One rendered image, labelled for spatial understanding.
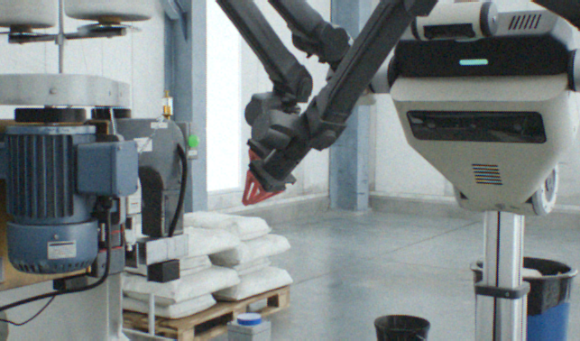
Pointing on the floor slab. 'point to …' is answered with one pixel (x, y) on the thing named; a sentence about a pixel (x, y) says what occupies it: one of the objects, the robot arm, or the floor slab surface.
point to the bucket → (401, 327)
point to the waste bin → (542, 297)
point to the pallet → (185, 329)
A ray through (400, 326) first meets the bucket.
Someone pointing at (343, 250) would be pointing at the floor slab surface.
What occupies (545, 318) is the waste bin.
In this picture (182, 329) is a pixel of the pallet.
